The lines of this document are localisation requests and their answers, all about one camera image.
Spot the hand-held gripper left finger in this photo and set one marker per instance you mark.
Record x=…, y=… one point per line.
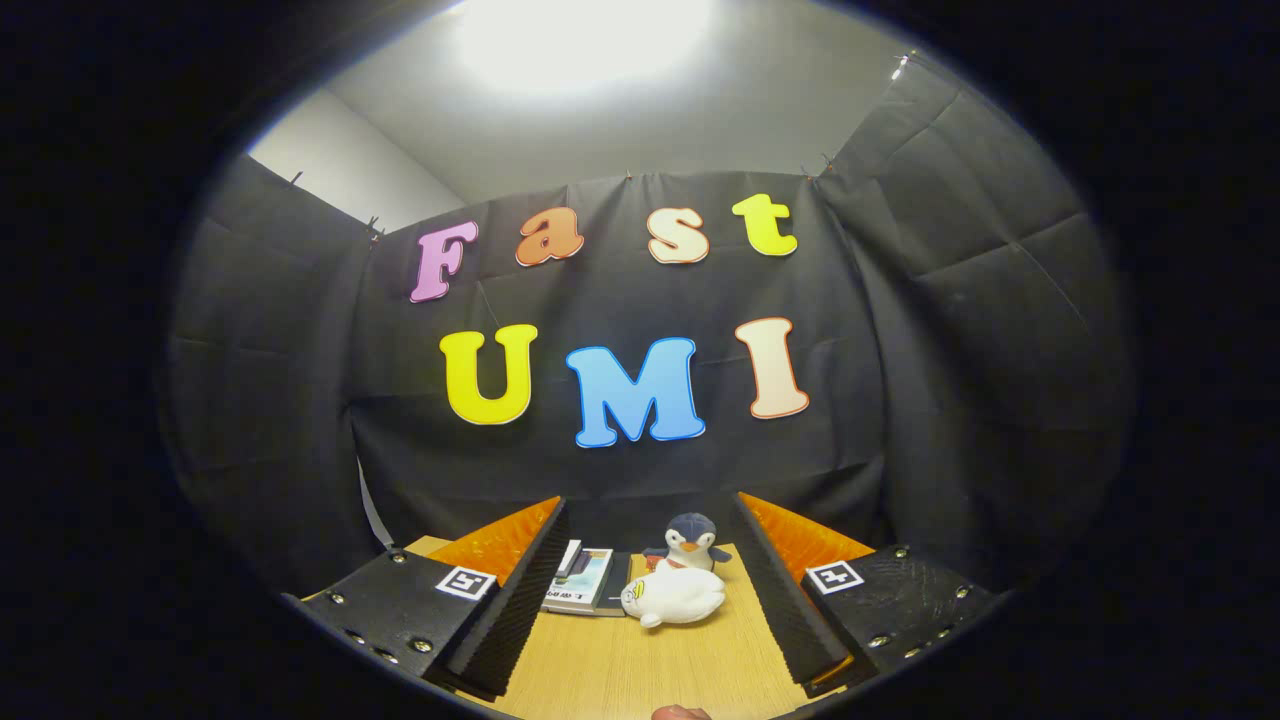
x=510, y=610

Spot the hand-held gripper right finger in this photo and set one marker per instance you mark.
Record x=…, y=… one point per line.
x=785, y=610

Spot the dark blue cover book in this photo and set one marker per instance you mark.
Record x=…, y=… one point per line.
x=570, y=560

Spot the white seal plush toy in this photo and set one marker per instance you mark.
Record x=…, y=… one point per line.
x=675, y=597

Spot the dark grey book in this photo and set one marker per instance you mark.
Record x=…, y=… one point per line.
x=620, y=585

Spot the penguin plush toy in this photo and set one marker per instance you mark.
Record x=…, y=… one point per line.
x=690, y=540

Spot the bright ceiling light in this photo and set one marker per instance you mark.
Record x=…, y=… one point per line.
x=580, y=40

